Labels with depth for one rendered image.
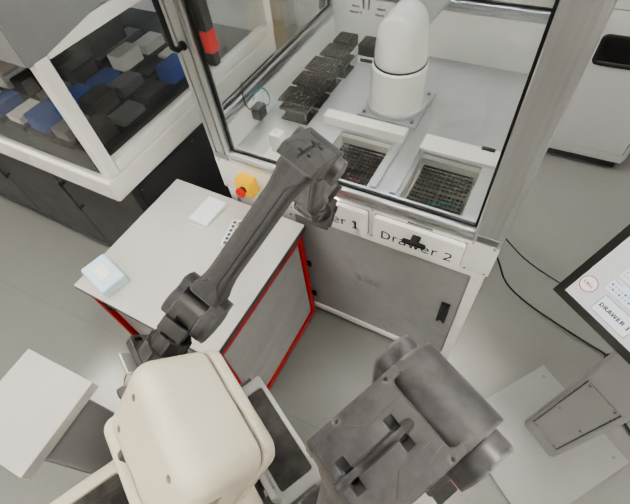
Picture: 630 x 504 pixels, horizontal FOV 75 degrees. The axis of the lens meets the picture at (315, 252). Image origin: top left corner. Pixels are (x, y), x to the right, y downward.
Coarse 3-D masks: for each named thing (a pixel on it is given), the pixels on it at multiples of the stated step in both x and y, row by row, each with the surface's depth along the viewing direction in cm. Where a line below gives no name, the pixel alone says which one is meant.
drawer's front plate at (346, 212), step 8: (344, 208) 134; (352, 208) 134; (336, 216) 140; (344, 216) 138; (352, 216) 136; (360, 216) 134; (336, 224) 144; (344, 224) 141; (352, 224) 139; (360, 224) 137; (360, 232) 140
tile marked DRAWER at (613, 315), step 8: (600, 304) 99; (608, 304) 98; (616, 304) 97; (600, 312) 99; (608, 312) 98; (616, 312) 97; (624, 312) 95; (608, 320) 98; (616, 320) 96; (624, 320) 95; (616, 328) 96; (624, 328) 95; (624, 336) 95
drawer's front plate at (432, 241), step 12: (384, 228) 132; (396, 228) 129; (408, 228) 127; (420, 228) 126; (384, 240) 137; (396, 240) 134; (420, 240) 128; (432, 240) 125; (444, 240) 123; (456, 240) 123; (420, 252) 133; (444, 252) 127; (456, 252) 124; (456, 264) 129
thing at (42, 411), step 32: (32, 352) 132; (0, 384) 126; (32, 384) 125; (64, 384) 125; (0, 416) 120; (32, 416) 120; (64, 416) 119; (96, 416) 136; (0, 448) 115; (32, 448) 114; (64, 448) 127; (96, 448) 141
